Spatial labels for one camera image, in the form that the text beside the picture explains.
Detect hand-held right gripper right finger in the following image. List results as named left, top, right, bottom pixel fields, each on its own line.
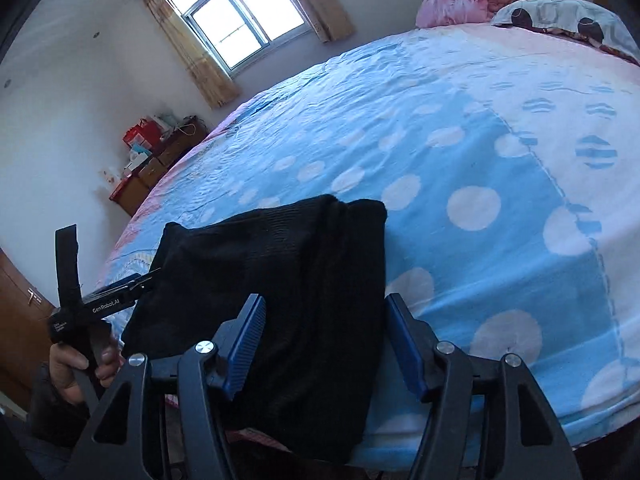
left=385, top=292, right=583, bottom=480

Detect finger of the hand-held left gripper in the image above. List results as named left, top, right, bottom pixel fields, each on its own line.
left=125, top=266, right=163, bottom=295

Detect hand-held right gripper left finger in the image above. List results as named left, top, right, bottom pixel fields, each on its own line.
left=70, top=294, right=267, bottom=480

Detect black pants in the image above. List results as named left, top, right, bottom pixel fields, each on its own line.
left=121, top=194, right=388, bottom=465

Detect person's left forearm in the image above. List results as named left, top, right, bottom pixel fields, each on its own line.
left=30, top=362, right=93, bottom=448

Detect person's left hand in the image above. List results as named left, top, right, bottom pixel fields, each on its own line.
left=47, top=337, right=126, bottom=407

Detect wooden door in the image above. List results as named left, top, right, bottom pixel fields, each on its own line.
left=0, top=247, right=58, bottom=401

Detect wooden cabinet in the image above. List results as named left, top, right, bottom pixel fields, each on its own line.
left=109, top=117, right=211, bottom=217

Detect pile of white boxes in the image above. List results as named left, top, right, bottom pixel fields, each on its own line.
left=127, top=142, right=153, bottom=173

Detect red box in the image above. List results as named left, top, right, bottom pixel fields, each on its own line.
left=123, top=119, right=163, bottom=148

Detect polka dot bed sheet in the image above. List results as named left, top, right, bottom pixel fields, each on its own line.
left=97, top=22, right=640, bottom=471

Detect beige curtain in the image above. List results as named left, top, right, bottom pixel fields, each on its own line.
left=137, top=0, right=241, bottom=109
left=272, top=0, right=356, bottom=43

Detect window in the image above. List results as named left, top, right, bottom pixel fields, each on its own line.
left=165, top=0, right=313, bottom=73

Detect grey circle pattern pillow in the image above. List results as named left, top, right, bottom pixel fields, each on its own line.
left=490, top=0, right=640, bottom=66

